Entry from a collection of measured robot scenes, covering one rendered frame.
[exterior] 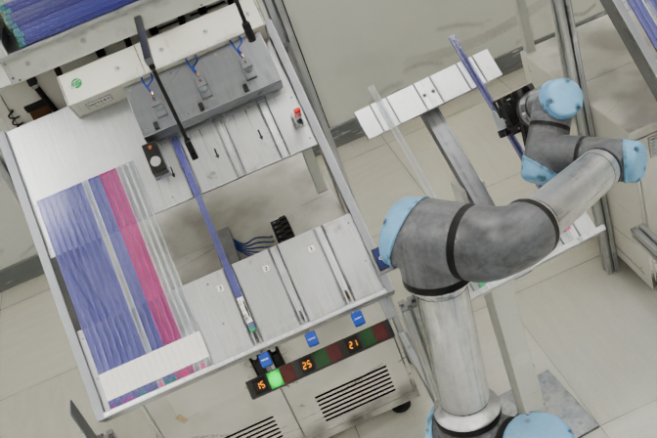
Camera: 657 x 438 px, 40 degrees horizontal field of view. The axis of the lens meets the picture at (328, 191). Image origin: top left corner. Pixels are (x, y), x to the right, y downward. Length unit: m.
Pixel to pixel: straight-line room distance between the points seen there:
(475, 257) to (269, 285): 0.79
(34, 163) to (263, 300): 0.63
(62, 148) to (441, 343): 1.09
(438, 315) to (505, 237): 0.20
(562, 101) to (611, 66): 1.11
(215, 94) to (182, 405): 0.86
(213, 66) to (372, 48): 1.87
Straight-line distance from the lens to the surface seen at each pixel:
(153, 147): 2.06
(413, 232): 1.34
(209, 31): 2.10
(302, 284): 1.98
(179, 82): 2.09
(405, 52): 3.94
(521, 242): 1.31
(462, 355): 1.47
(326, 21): 3.78
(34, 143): 2.20
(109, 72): 2.11
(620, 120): 2.51
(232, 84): 2.06
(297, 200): 2.56
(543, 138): 1.67
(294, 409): 2.54
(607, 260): 2.92
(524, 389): 2.45
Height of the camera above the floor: 1.96
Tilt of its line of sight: 32 degrees down
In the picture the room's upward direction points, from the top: 21 degrees counter-clockwise
